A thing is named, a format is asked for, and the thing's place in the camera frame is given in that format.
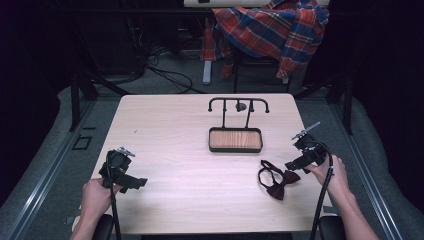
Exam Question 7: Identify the dark red bow tie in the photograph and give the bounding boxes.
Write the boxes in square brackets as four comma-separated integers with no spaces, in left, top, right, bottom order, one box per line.
[257,159,302,202]

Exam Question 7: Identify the black floor cables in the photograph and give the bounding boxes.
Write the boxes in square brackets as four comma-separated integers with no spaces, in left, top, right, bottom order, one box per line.
[113,44,205,95]

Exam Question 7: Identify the black rack with wooden tray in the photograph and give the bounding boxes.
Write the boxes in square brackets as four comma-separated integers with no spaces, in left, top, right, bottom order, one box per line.
[207,97,270,154]

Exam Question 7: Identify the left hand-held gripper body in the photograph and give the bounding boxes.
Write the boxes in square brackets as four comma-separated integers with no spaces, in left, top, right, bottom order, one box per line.
[99,146,136,189]

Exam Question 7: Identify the metal floor rail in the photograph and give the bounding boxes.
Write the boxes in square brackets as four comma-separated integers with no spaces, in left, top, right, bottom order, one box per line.
[4,99,98,240]
[328,99,404,240]

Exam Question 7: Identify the person's right hand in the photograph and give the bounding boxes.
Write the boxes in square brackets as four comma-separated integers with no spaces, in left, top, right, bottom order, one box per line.
[304,154,350,198]

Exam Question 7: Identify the red blue plaid shirt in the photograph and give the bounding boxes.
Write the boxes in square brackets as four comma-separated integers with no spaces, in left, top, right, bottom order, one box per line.
[201,0,331,80]

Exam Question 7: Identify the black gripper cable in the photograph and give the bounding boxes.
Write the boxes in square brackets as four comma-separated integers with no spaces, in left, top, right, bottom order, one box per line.
[309,141,335,240]
[105,156,123,240]

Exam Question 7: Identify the person's left hand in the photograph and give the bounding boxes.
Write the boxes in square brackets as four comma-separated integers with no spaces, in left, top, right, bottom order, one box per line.
[80,178,123,222]

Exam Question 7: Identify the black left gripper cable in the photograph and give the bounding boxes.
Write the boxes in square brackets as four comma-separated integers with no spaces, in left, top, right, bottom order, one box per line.
[105,156,123,240]

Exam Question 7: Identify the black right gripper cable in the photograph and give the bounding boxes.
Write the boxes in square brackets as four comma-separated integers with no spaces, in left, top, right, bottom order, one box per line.
[309,141,335,240]

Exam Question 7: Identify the black chair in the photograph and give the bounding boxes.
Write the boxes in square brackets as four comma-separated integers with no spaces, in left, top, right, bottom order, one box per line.
[232,49,292,94]

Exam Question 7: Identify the black metal stand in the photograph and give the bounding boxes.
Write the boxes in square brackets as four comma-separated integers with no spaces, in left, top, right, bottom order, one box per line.
[68,64,132,133]
[293,66,354,136]

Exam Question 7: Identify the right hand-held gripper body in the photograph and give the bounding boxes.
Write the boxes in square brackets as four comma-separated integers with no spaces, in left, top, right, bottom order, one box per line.
[291,121,328,167]

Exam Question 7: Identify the black armrest pad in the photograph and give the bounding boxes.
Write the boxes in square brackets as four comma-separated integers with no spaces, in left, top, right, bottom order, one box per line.
[92,214,115,240]
[318,215,347,240]

